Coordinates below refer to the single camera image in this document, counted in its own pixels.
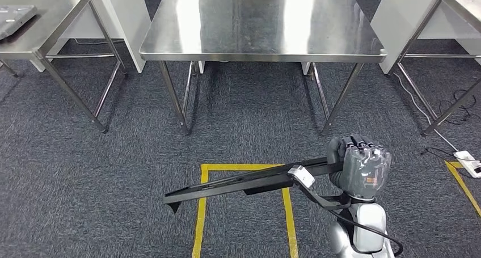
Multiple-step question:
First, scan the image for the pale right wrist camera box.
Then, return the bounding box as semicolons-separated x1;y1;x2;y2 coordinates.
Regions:
287;164;317;189

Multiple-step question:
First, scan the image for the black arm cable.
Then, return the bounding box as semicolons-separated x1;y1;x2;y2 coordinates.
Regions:
330;207;404;257

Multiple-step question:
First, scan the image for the thin black floor cable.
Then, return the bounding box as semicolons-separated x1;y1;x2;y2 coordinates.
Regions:
73;38;125;46

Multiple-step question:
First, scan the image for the stainless steel table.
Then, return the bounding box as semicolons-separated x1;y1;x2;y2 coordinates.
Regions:
387;0;481;138
0;0;129;134

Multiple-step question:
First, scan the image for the yellow floor tape square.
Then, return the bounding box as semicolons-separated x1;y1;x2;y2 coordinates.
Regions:
191;163;299;258
444;159;481;218

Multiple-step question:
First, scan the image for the tangled black floor cable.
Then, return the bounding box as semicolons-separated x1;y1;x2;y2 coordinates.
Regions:
437;89;481;126

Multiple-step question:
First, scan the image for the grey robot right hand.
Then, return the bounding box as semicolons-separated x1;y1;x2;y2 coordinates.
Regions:
326;134;393;201

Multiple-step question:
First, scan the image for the flat grey tray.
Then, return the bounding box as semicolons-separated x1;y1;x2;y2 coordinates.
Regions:
0;5;39;41

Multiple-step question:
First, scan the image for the white cabinet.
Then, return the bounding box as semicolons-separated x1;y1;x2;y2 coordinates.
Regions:
370;0;481;75
29;0;152;74

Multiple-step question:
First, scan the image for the white floor cable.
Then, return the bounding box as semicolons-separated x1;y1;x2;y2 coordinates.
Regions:
390;72;460;153

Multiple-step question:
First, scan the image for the white power strip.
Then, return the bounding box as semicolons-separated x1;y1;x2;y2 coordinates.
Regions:
454;150;481;179

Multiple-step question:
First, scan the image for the stainless steel workbench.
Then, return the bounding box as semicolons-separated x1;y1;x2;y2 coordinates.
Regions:
139;0;388;136

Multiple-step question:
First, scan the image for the long black plastic panel part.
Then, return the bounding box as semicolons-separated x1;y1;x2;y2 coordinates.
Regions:
163;157;344;214

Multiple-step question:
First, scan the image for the black power strip cable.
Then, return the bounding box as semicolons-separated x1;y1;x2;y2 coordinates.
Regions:
420;146;481;163

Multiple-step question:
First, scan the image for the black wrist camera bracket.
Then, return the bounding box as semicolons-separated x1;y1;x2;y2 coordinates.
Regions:
297;177;354;211

